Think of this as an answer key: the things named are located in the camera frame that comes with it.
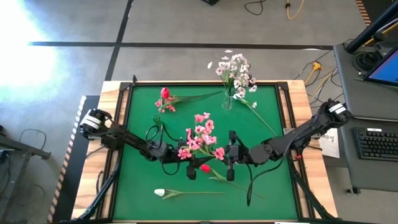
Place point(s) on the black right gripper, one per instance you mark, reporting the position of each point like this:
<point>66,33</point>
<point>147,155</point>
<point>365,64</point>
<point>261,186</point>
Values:
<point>231,137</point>

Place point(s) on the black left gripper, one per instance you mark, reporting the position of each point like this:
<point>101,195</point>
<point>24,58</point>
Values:
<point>191,174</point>

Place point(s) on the pink artificial flower spray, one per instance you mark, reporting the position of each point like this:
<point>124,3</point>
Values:
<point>171,108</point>
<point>209,139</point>

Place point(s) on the white artificial tulip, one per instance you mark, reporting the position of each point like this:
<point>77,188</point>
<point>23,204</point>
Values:
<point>237,96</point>
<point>159,192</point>

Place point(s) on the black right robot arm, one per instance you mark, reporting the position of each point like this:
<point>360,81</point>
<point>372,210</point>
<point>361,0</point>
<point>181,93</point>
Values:
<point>298,135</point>

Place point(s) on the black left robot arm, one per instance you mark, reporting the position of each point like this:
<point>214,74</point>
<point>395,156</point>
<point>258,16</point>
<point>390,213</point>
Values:
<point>124,137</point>

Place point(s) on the clear glass vase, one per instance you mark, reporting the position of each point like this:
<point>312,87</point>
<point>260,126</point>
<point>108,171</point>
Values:
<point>227,105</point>

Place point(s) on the green glass vase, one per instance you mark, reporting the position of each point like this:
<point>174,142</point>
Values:
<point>158,122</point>

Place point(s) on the white paper sheet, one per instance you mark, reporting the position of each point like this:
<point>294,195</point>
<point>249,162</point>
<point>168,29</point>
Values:
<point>331,146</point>

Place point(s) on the black table clamp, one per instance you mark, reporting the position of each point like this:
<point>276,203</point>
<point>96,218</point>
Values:
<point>134,79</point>

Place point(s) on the yellow power plug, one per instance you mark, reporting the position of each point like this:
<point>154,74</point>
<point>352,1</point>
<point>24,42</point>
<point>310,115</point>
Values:
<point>317,66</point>

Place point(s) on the black hazard-striped floor mat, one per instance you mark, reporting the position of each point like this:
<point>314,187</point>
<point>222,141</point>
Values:
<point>363,12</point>
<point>71,174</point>

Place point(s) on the black box on floor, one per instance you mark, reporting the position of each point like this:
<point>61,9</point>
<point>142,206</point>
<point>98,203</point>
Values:
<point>211,2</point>

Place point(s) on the grey desk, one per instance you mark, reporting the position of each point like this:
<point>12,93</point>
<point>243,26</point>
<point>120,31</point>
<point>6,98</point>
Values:
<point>367,174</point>

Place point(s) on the black computer keyboard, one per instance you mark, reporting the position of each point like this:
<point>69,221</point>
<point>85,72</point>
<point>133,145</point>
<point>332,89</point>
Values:
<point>376,144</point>

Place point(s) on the laptop with blue screen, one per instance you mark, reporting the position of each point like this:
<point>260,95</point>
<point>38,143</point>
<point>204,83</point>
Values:
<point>387,70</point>

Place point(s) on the black pole on desk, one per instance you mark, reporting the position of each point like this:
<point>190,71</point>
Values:
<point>370,29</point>

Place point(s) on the dark metal stand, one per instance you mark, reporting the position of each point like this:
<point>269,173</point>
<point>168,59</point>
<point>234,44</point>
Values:
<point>25,152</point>

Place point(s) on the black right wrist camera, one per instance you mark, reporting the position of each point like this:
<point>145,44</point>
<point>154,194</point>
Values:
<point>234,153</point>

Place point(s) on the black metal table frame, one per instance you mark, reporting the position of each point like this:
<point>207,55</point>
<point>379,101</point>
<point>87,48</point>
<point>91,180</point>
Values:
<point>283,87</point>

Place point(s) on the black diagonal frame strut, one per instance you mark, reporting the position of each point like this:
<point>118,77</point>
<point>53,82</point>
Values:
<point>102,193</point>
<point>308,193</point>

